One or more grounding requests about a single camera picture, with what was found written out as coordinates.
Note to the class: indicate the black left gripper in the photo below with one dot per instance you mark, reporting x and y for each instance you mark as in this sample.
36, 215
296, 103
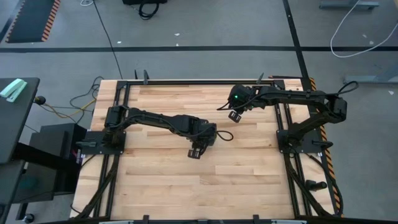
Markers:
196, 152

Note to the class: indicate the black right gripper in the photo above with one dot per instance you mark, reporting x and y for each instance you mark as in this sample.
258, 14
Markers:
235, 116

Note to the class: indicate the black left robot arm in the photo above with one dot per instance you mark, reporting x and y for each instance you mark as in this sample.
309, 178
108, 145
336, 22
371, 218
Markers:
155, 119

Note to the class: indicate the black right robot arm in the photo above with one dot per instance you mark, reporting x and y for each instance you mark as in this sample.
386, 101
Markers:
295, 96

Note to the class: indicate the orange black hazard strip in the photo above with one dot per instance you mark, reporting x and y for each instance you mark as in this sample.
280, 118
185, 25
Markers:
329, 163

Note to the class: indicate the grey table foot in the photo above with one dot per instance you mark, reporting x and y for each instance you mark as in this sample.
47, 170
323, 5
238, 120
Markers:
348, 4
373, 79

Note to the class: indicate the black computer case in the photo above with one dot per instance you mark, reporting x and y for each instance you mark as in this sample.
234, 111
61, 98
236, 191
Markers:
53, 137

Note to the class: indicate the black box on floor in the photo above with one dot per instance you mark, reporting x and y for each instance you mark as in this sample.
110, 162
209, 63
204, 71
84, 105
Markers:
143, 1

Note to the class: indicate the black round knob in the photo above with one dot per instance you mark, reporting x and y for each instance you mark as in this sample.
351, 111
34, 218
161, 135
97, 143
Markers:
39, 100

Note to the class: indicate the black caster wheel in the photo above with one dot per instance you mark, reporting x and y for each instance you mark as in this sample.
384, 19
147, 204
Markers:
28, 217

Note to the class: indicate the black side desk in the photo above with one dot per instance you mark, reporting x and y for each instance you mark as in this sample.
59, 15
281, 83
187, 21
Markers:
15, 124

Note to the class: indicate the mint green stapler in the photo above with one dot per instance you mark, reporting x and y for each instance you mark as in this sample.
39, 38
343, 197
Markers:
14, 88

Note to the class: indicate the black hazard-edged floor mat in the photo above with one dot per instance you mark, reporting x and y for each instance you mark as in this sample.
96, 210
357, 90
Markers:
31, 21

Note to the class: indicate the black metal table frame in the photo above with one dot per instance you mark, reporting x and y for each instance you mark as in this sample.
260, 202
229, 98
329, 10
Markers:
202, 82

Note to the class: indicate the black cylindrical camera mount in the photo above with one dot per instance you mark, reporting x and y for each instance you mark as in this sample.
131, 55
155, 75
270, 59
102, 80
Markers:
315, 185

